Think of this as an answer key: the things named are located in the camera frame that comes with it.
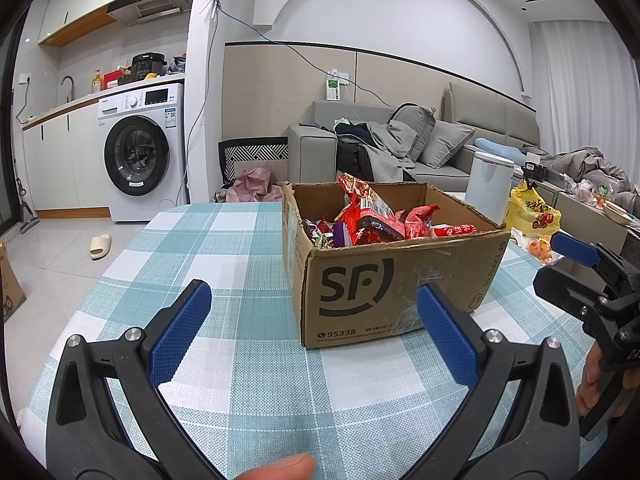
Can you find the black white patterned bag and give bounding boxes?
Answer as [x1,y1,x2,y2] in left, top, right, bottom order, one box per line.
[218,137,290,183]

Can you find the white curtain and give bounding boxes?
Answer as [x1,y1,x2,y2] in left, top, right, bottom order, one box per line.
[527,20,636,156]

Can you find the beige slipper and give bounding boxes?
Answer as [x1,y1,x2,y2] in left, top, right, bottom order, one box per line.
[89,233,111,261]

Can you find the white bin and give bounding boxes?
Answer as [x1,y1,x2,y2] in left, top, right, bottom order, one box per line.
[465,151,516,226]

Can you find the cardboard box with green print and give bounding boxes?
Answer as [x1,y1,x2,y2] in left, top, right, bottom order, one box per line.
[0,240,27,323]

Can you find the white washing machine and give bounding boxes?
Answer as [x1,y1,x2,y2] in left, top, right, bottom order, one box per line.
[96,81,189,224]

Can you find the white green wall device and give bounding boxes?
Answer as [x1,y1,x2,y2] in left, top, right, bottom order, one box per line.
[325,72,351,103]

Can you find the grey garment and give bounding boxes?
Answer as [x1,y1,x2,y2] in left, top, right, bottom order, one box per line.
[365,122,418,183]

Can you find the black garment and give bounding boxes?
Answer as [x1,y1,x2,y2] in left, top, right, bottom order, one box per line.
[334,120,376,183]

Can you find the white orange noodle packet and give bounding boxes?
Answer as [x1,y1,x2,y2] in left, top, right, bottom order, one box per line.
[337,172,396,226]

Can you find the stick vacuum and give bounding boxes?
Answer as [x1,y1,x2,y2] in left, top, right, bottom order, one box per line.
[11,155,38,235]

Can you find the red white balloon packet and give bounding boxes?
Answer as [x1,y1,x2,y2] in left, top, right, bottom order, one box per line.
[429,223,478,239]

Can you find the person's left hand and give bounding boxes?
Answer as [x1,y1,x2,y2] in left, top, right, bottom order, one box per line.
[234,454,317,480]

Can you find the steel range hood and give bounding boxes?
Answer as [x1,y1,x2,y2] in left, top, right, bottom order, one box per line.
[106,0,198,26]

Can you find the orange tangerine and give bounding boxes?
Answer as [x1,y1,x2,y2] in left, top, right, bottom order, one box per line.
[529,239,557,265]

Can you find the brown cardboard box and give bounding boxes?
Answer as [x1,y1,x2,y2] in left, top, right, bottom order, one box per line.
[281,181,511,350]

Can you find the white wall cabinets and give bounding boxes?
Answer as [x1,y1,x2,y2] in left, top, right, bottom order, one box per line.
[37,0,156,47]

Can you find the grey pillow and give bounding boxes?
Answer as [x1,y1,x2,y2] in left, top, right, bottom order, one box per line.
[390,104,437,161]
[420,120,476,170]

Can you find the purple cartoon snack packet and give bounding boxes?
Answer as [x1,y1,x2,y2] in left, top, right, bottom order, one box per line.
[301,216,335,251]

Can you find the red box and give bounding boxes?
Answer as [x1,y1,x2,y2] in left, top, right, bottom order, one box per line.
[102,67,132,91]

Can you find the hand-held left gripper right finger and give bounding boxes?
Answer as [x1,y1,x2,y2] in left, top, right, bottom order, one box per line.
[402,282,583,480]

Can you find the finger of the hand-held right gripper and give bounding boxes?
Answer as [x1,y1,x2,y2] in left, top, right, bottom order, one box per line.
[550,232,621,273]
[532,265,615,321]

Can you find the white bowl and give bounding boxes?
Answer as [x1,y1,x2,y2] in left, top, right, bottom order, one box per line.
[602,200,633,226]

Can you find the red barcode snack packet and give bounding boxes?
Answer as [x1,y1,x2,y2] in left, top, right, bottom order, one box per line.
[350,212,408,247]

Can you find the yellow plastic bag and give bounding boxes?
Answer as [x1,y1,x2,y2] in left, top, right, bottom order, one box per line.
[506,180,562,236]

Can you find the white kitchen base cabinet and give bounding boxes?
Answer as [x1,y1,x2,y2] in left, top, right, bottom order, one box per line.
[22,95,113,211]

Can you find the light blue pillow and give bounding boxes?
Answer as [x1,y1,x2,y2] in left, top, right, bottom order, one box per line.
[474,137,525,160]

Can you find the black pressure cooker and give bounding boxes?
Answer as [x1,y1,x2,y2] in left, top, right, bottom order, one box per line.
[131,52,168,80]

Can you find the person's right hand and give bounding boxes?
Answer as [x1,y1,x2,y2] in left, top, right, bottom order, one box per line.
[575,345,604,416]

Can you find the pink bag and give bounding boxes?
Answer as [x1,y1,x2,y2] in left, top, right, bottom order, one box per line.
[225,167,286,203]

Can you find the grey sofa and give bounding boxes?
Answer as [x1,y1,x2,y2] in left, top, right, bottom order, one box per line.
[286,82,541,196]

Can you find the grey blanket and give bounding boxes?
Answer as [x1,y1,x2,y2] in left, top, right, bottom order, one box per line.
[540,146,633,201]

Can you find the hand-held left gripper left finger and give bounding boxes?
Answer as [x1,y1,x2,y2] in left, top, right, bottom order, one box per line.
[46,280,226,480]

